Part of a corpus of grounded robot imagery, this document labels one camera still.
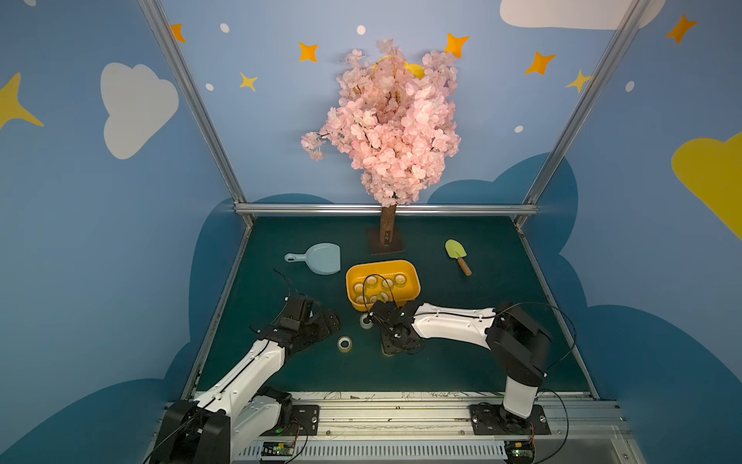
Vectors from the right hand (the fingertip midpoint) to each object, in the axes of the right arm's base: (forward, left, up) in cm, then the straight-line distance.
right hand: (394, 342), depth 88 cm
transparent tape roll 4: (+14, +12, 0) cm, 18 cm away
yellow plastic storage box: (+21, +2, +1) cm, 22 cm away
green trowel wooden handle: (+38, -23, 0) cm, 45 cm away
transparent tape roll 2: (+21, +9, +1) cm, 23 cm away
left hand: (+3, +20, +5) cm, 21 cm away
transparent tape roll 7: (+4, +9, +1) cm, 10 cm away
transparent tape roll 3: (+22, -2, +1) cm, 22 cm away
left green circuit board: (-29, +29, -1) cm, 41 cm away
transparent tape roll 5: (+14, +4, +3) cm, 15 cm away
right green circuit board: (-25, -33, -3) cm, 42 cm away
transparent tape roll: (+19, +13, 0) cm, 23 cm away
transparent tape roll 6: (-3, +15, +1) cm, 15 cm away
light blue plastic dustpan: (+31, +28, +1) cm, 42 cm away
